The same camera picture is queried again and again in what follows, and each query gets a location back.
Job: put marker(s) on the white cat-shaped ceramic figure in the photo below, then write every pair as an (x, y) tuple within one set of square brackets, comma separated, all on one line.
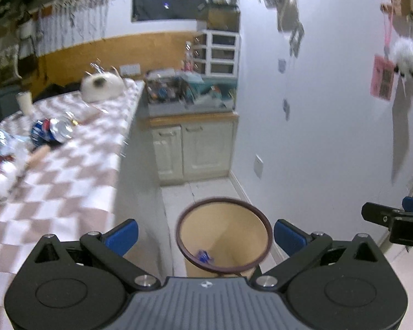
[(101, 86)]

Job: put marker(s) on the white cup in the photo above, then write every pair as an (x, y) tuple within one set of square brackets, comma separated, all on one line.
[(24, 102)]

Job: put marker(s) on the white drawer unit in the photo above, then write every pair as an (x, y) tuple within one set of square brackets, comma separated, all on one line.
[(206, 51)]

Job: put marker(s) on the white fluffy toy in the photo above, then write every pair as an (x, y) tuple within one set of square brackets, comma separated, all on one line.
[(409, 55)]

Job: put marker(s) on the dark hanging ornament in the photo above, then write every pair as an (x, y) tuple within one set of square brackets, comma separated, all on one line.
[(296, 39)]

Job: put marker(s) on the small metal ornament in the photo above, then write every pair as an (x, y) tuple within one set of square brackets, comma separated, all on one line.
[(96, 68)]

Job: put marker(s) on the white tissue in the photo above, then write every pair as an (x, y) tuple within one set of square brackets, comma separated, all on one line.
[(1, 182)]

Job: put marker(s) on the clutter tray on cabinet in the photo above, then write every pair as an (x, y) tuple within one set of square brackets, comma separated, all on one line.
[(192, 96)]

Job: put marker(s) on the small hanging pendant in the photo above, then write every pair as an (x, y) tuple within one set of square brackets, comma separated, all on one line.
[(286, 109)]

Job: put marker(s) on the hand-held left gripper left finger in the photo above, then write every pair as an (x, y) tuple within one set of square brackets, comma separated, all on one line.
[(124, 235)]

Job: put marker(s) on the clear plastic bottle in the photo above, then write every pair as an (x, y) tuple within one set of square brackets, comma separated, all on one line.
[(189, 58)]

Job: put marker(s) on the white wall socket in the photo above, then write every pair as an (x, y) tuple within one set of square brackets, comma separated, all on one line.
[(258, 166)]

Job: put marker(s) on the fringed wall hanging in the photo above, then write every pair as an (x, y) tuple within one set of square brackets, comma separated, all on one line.
[(72, 17)]

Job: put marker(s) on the blue snack wrapper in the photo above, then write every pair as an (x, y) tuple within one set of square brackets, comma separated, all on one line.
[(204, 256)]

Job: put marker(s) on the white wall power strip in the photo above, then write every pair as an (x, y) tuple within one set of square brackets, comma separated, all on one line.
[(129, 69)]

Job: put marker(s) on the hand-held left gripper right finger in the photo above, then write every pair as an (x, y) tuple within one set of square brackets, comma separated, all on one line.
[(289, 237)]

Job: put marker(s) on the crushed blue soda can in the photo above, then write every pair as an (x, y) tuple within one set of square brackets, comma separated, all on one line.
[(51, 131)]

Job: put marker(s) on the beige wooden stick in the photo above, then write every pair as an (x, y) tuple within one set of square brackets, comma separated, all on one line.
[(38, 156)]

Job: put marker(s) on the small dark glass tank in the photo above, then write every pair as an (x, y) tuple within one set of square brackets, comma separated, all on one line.
[(223, 19)]

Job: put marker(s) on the pink card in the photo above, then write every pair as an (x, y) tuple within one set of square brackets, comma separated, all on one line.
[(382, 79)]

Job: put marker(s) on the pink white checkered tablecloth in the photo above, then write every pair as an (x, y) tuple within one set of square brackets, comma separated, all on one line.
[(72, 185)]

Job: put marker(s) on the beige bin with brown rim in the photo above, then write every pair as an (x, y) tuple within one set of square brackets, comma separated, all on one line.
[(234, 233)]

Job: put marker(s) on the cream floor cabinet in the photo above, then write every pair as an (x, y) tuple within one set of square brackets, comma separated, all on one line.
[(199, 151)]

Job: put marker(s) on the small wall photo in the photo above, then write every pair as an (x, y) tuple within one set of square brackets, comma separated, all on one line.
[(282, 65)]

